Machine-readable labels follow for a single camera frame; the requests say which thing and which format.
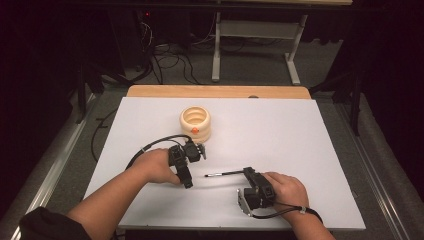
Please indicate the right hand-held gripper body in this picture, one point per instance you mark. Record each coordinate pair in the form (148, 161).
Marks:
(258, 195)

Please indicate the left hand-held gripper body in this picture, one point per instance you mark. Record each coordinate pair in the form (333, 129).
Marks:
(186, 154)

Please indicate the black pen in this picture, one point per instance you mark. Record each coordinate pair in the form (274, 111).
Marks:
(223, 173)

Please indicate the cream ribbed pen holder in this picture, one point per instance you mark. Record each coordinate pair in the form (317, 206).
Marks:
(196, 124)

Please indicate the person's right hand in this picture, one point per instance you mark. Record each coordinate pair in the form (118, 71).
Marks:
(288, 193)

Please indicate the person's left hand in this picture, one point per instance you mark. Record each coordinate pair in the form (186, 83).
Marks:
(155, 166)

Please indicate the white board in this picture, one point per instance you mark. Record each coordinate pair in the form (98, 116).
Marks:
(266, 140)

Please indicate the wooden table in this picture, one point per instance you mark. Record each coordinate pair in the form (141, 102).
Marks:
(216, 91)

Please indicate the black metal stand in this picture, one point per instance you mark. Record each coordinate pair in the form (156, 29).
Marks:
(356, 100)
(81, 96)

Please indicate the black computer tower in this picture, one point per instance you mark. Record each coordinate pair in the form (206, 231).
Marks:
(133, 36)

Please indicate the black sleeve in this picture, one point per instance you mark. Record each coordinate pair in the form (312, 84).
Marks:
(50, 226)

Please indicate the aluminium floor rail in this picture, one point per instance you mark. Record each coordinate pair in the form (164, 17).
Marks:
(376, 166)
(50, 180)

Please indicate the white metal desk frame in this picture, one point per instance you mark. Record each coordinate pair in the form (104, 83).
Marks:
(258, 30)

